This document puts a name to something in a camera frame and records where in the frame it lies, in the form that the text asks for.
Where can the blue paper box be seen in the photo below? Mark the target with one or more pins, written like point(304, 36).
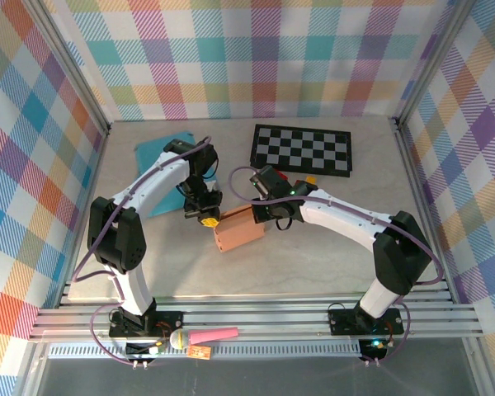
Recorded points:
point(148, 152)

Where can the small control board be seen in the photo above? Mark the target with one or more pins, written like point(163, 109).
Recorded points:
point(148, 350)
point(373, 348)

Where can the small orange tag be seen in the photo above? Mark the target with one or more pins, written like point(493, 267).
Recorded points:
point(199, 352)

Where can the aluminium side rail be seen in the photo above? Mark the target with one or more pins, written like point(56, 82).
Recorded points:
point(410, 165)
point(95, 167)

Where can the black and white checkerboard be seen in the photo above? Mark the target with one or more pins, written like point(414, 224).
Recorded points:
point(305, 144)

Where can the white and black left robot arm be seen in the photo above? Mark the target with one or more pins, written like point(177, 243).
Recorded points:
point(156, 181)

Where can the yellow toy block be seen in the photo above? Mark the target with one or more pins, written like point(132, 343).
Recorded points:
point(311, 180)

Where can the pink microphone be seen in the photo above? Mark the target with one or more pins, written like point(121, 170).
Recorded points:
point(214, 335)

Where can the aluminium frame base rails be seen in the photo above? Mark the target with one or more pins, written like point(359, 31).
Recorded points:
point(251, 313)

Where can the aluminium frame post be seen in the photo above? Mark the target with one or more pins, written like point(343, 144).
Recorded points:
point(70, 62)
point(430, 62)

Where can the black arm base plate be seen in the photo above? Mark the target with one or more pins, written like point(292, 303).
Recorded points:
point(169, 323)
point(342, 321)

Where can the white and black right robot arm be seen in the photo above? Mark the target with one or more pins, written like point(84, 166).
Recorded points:
point(342, 214)

